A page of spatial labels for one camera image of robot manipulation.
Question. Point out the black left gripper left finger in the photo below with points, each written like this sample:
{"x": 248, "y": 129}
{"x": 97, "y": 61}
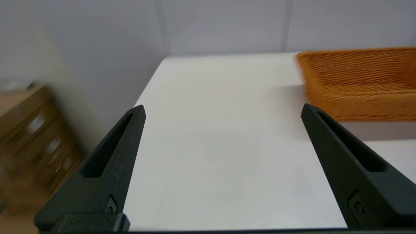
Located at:
{"x": 107, "y": 182}

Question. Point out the orange wicker basket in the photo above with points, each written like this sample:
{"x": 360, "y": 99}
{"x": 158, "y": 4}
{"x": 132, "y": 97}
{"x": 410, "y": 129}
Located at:
{"x": 360, "y": 84}

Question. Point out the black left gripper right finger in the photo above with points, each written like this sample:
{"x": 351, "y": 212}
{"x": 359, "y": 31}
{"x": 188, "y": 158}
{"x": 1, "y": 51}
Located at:
{"x": 347, "y": 169}

